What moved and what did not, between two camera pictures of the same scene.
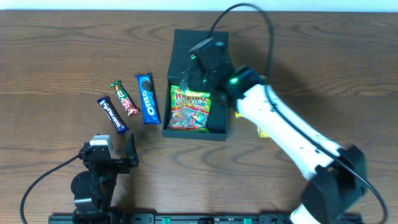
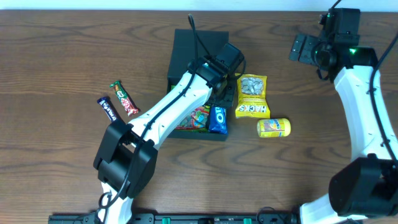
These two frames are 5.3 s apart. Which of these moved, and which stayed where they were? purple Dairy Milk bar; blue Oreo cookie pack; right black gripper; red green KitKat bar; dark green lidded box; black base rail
Moved: blue Oreo cookie pack; right black gripper
Stayed: dark green lidded box; red green KitKat bar; black base rail; purple Dairy Milk bar
